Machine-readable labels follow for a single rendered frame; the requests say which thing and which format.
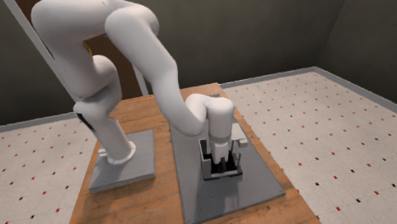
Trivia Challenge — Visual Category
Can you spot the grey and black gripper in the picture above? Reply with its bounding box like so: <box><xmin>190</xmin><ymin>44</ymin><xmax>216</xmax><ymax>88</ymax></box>
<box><xmin>209</xmin><ymin>138</ymin><xmax>229</xmax><ymax>174</ymax></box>

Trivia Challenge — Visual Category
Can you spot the black well plate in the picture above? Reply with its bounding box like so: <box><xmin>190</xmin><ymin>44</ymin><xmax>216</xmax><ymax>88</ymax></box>
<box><xmin>203</xmin><ymin>150</ymin><xmax>237</xmax><ymax>174</ymax></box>

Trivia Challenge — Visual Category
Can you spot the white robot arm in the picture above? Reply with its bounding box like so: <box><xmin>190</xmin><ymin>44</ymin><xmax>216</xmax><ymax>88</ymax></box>
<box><xmin>31</xmin><ymin>0</ymin><xmax>248</xmax><ymax>165</ymax></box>

